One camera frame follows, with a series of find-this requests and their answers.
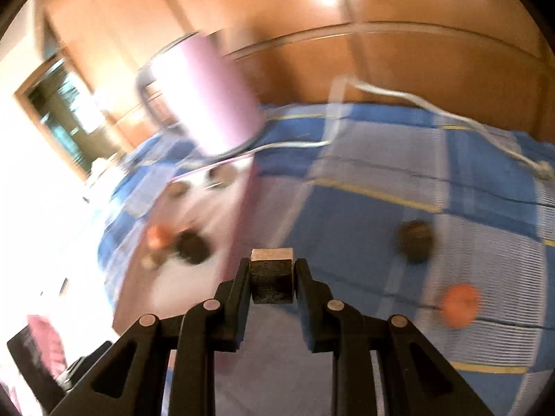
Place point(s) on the window with wooden frame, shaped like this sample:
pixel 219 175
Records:
pixel 60 105

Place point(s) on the dark round fruit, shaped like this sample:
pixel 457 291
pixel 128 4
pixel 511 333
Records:
pixel 416 241

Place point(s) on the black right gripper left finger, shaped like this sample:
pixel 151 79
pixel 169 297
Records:
pixel 178 352

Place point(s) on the dark cut fruit block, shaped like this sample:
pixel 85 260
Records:
pixel 271 276

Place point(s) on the small olive fruit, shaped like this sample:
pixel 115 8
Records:
pixel 178 189

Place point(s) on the wooden wall panelling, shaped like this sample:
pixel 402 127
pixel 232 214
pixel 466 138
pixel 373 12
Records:
pixel 486 59

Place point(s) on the orange toy carrot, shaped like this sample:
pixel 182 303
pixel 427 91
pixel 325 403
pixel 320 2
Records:
pixel 161 244

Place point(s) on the dark lumpy fruit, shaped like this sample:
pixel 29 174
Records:
pixel 192 247

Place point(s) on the blue plaid tablecloth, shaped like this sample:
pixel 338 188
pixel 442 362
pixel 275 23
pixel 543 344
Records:
pixel 340 207

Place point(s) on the pink electric kettle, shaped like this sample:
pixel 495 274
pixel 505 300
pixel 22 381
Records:
pixel 189 88

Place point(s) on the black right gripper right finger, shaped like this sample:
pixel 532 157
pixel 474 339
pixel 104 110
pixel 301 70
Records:
pixel 379 366

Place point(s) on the pink rimmed white tray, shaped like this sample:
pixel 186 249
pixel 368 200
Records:
pixel 218 215

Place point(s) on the orange tangerine on cloth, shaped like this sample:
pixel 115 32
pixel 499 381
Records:
pixel 460 305

